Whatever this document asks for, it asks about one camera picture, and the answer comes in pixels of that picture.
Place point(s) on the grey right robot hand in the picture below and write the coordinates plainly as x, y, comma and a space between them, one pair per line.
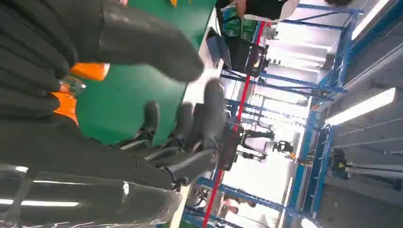
94, 163

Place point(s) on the green table mat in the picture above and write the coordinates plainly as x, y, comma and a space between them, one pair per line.
126, 104

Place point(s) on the white table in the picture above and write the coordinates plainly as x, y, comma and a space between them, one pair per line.
196, 91

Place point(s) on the red pole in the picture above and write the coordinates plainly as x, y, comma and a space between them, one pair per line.
242, 100

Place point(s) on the background humanoid robot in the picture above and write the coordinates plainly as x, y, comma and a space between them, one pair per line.
261, 143

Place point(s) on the tablet on stand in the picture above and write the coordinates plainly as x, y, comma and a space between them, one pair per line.
217, 47

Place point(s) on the green crate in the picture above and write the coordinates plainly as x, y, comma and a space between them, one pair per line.
242, 30

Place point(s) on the person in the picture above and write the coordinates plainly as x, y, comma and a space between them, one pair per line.
264, 8

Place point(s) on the blue metal rack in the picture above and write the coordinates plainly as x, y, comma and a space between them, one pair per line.
337, 63

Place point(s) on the ceiling light tube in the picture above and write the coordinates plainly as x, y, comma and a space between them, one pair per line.
371, 17
362, 107

